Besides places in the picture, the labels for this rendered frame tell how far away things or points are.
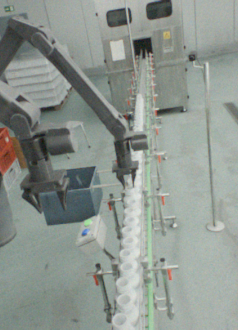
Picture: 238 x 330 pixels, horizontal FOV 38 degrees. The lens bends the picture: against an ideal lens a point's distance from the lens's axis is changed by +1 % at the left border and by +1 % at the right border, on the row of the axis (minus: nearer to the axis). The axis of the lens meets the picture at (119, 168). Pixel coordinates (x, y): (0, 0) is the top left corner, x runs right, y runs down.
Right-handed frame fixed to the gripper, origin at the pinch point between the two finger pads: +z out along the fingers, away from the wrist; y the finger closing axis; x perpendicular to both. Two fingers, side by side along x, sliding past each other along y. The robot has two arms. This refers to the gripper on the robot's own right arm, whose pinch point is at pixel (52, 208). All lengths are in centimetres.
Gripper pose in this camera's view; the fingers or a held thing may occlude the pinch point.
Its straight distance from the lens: 89.6
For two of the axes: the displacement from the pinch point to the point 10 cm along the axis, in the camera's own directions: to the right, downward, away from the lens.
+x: 0.6, -4.3, 9.0
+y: 9.8, -1.3, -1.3
